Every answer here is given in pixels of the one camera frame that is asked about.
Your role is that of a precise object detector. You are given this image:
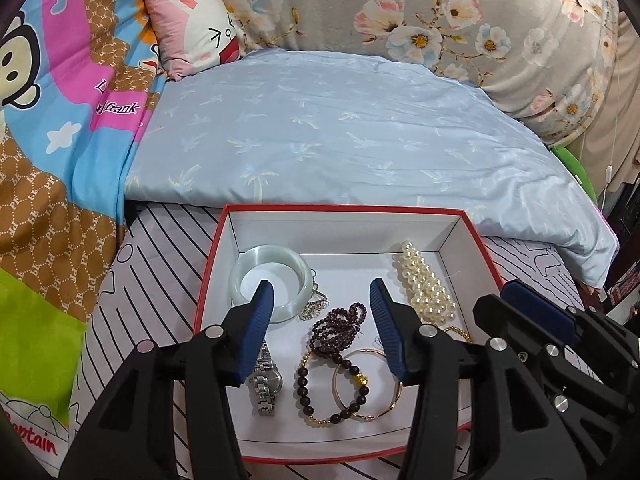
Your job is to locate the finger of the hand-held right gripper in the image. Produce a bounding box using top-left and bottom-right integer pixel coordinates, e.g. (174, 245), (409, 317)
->
(501, 279), (584, 342)
(472, 293), (552, 362)

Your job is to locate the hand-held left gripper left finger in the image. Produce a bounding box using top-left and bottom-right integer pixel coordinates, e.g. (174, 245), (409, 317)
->
(59, 280), (276, 480)

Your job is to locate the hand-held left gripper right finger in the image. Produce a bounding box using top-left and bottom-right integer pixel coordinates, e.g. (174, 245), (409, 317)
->
(367, 277), (586, 480)

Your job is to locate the purple bead necklace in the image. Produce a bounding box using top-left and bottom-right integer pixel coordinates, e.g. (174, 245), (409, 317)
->
(310, 301), (371, 358)

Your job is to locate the silver filigree earring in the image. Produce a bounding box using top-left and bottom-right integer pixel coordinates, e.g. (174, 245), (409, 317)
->
(299, 270), (329, 321)

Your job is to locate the silver wristwatch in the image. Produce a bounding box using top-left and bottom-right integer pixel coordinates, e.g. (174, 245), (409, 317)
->
(248, 340), (285, 417)

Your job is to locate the dark bead bracelet gold charm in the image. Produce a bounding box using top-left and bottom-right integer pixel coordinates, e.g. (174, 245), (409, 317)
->
(296, 350), (377, 430)

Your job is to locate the red cardboard box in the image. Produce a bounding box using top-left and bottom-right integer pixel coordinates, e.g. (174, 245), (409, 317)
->
(192, 204), (506, 463)

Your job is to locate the gold bangle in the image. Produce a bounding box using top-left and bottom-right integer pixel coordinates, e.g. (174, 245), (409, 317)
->
(332, 347), (403, 423)

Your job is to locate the pale jade bangle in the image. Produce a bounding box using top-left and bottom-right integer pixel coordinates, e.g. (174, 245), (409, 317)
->
(229, 244), (307, 318)

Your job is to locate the dark clutter pile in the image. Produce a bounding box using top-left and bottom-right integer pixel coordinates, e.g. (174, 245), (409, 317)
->
(600, 180), (640, 321)

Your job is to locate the grey striped bed sheet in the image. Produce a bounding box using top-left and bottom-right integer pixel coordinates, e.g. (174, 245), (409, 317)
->
(70, 202), (608, 480)

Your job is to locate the green plastic object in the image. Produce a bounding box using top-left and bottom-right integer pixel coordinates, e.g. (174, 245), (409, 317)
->
(552, 145), (598, 206)

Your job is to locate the light blue quilt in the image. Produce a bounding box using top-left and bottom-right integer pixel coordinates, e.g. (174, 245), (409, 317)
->
(122, 49), (617, 286)

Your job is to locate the beige cloth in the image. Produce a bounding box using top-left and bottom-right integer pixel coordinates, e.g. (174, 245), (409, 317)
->
(567, 10), (640, 206)

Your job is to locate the cartoon monkey printed blanket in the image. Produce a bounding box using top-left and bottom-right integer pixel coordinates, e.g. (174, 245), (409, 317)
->
(0, 0), (171, 461)

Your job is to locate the pink cartoon pillow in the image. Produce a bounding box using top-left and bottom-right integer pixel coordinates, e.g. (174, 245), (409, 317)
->
(144, 0), (248, 81)

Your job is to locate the grey floral blanket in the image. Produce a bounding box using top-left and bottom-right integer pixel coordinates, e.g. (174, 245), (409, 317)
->
(175, 0), (621, 146)

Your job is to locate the pearl bracelet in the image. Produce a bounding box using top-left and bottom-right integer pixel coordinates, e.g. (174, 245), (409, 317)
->
(392, 241), (458, 325)

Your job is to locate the white cable with switch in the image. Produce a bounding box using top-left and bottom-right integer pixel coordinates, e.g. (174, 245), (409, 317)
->
(597, 40), (622, 211)

